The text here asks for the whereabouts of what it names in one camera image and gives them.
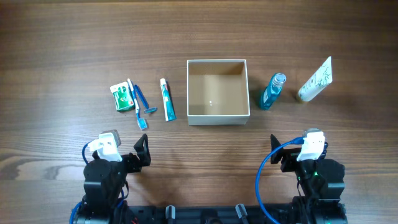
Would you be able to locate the blue white toothbrush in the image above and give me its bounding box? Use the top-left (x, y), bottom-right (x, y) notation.
top-left (127, 78), bottom-right (147, 130)

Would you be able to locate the blue disposable razor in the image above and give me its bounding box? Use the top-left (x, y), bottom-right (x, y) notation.
top-left (134, 85), bottom-right (157, 114)

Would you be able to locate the teal toothpaste tube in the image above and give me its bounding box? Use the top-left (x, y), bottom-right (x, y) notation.
top-left (160, 78), bottom-right (176, 121)

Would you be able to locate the blue mouthwash bottle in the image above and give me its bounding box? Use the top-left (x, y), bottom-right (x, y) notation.
top-left (259, 73), bottom-right (286, 110)

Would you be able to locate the white cosmetic tube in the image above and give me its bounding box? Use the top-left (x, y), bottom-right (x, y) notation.
top-left (298, 56), bottom-right (333, 102)

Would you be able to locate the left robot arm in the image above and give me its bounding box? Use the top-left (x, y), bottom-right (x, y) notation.
top-left (69, 130), bottom-right (151, 224)

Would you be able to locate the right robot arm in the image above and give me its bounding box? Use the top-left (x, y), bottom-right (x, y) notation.
top-left (266, 142), bottom-right (348, 223)

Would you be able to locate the green soap box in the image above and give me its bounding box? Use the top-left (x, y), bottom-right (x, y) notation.
top-left (109, 82), bottom-right (135, 111)

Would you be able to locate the white open cardboard box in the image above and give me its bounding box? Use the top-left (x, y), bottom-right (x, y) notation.
top-left (187, 59), bottom-right (251, 126)

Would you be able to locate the right blue cable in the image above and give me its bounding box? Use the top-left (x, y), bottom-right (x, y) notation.
top-left (254, 137), bottom-right (305, 224)

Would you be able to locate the blue cable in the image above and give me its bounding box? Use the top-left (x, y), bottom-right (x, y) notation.
top-left (254, 137), bottom-right (305, 224)
top-left (68, 141), bottom-right (94, 224)

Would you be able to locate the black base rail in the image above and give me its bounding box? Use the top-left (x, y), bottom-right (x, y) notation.
top-left (127, 203), bottom-right (296, 224)

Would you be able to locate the left blue cable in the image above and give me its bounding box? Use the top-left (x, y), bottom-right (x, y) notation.
top-left (68, 141), bottom-right (94, 224)

